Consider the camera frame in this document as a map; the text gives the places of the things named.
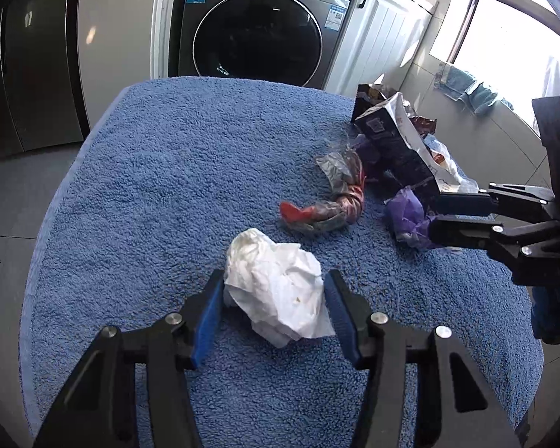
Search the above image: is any purple plastic bag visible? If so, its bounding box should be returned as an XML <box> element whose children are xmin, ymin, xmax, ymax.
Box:
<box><xmin>383</xmin><ymin>186</ymin><xmax>444</xmax><ymax>251</ymax></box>

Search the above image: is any black white snack bag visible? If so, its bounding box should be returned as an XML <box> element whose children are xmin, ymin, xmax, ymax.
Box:
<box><xmin>352</xmin><ymin>92</ymin><xmax>440</xmax><ymax>204</ymax></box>

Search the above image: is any white tissue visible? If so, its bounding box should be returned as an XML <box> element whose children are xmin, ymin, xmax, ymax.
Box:
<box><xmin>223</xmin><ymin>228</ymin><xmax>335</xmax><ymax>348</ymax></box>

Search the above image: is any right hand blue glove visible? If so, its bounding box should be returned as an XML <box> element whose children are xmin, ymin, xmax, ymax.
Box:
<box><xmin>531</xmin><ymin>287</ymin><xmax>560</xmax><ymax>345</ymax></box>

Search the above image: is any brown foil snack wrapper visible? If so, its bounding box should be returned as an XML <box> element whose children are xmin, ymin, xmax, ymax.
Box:
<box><xmin>356</xmin><ymin>82</ymin><xmax>438</xmax><ymax>137</ymax></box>

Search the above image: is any blue cloth on ledge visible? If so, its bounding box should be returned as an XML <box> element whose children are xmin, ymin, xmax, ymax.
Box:
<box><xmin>434</xmin><ymin>63</ymin><xmax>514</xmax><ymax>116</ymax></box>

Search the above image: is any clear red candy wrapper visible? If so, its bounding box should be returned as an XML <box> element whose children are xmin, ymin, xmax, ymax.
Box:
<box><xmin>279</xmin><ymin>144</ymin><xmax>366</xmax><ymax>235</ymax></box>

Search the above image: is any blue terry towel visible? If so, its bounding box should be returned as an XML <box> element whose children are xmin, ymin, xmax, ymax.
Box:
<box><xmin>19</xmin><ymin>78</ymin><xmax>543</xmax><ymax>433</ymax></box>

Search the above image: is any white cabinet door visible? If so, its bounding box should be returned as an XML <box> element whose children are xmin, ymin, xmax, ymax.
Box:
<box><xmin>324</xmin><ymin>0</ymin><xmax>437</xmax><ymax>97</ymax></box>

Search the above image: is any dark grey washing machine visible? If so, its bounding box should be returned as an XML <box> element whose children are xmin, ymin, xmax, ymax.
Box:
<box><xmin>175</xmin><ymin>0</ymin><xmax>351</xmax><ymax>89</ymax></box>

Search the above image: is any dark refrigerator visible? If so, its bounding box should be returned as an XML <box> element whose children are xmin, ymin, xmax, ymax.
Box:
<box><xmin>0</xmin><ymin>0</ymin><xmax>90</xmax><ymax>156</ymax></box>

